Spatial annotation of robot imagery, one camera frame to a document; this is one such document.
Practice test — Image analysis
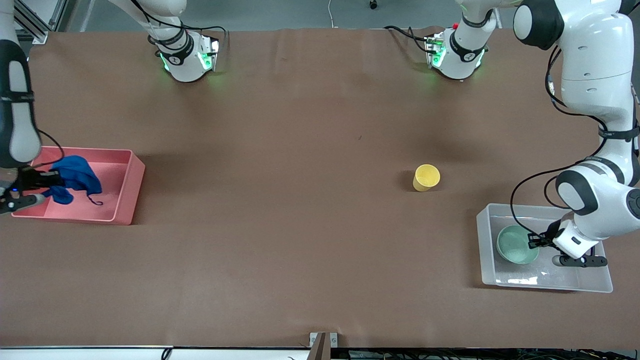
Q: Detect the blue cloth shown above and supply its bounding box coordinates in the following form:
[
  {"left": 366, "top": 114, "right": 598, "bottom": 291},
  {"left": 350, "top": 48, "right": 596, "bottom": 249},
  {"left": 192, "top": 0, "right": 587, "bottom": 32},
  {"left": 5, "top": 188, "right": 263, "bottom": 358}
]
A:
[{"left": 41, "top": 155, "right": 104, "bottom": 206}]

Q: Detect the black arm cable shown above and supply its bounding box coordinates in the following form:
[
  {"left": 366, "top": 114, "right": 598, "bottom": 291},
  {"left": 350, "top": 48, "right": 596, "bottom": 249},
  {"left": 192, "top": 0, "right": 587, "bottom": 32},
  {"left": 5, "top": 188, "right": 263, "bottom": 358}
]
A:
[
  {"left": 510, "top": 45, "right": 609, "bottom": 239},
  {"left": 37, "top": 0, "right": 227, "bottom": 173}
]

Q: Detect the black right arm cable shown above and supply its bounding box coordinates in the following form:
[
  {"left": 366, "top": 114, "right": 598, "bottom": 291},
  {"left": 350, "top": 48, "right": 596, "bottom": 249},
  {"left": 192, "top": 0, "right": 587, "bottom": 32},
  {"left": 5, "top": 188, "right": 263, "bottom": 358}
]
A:
[{"left": 37, "top": 0, "right": 227, "bottom": 173}]

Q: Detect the brown table cover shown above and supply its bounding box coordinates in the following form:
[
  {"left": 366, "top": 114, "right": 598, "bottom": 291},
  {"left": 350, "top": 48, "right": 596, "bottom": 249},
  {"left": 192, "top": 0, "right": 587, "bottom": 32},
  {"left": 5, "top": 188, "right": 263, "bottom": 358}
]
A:
[{"left": 0, "top": 27, "right": 640, "bottom": 349}]

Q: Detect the aluminium frame profile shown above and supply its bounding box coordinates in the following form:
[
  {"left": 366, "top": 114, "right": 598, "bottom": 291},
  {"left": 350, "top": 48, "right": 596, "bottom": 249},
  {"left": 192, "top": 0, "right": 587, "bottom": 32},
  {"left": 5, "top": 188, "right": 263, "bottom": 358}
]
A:
[{"left": 12, "top": 0, "right": 76, "bottom": 45}]

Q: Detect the mint green bowl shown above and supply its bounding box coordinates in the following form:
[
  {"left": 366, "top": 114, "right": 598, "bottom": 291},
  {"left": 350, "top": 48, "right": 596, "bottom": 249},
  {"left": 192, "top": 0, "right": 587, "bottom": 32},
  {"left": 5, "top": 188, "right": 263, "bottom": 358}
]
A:
[{"left": 496, "top": 225, "right": 541, "bottom": 266}]

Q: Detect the clear plastic box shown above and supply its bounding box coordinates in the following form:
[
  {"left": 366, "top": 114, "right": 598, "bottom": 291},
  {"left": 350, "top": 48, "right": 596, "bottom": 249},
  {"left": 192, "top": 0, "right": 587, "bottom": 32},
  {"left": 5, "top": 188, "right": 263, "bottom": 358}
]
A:
[{"left": 476, "top": 203, "right": 614, "bottom": 294}]

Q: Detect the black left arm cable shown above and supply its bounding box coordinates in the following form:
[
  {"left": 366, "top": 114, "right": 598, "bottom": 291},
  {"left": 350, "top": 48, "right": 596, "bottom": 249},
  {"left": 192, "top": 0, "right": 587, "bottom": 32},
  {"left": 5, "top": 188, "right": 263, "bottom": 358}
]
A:
[{"left": 510, "top": 45, "right": 609, "bottom": 239}]

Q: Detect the metal table edge bracket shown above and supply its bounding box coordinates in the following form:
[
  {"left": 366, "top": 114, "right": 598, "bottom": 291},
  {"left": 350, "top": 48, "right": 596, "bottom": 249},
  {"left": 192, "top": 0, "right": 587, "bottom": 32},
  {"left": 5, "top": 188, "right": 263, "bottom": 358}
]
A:
[{"left": 309, "top": 332, "right": 339, "bottom": 360}]

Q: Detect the yellow cup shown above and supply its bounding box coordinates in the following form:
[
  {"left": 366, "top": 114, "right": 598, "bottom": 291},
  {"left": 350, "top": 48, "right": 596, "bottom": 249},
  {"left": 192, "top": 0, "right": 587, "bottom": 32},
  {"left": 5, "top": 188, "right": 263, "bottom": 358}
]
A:
[{"left": 413, "top": 164, "right": 441, "bottom": 192}]

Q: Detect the pink plastic box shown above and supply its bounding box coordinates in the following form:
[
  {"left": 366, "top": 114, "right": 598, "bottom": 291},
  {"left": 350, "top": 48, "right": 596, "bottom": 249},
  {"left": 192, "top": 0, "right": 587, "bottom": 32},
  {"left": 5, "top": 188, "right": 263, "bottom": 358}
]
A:
[{"left": 11, "top": 145, "right": 146, "bottom": 226}]

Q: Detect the black left base cable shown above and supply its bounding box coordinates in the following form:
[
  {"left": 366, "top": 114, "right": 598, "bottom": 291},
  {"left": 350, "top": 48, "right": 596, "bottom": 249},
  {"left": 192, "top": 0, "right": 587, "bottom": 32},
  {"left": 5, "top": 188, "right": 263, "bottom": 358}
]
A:
[{"left": 384, "top": 25, "right": 432, "bottom": 54}]

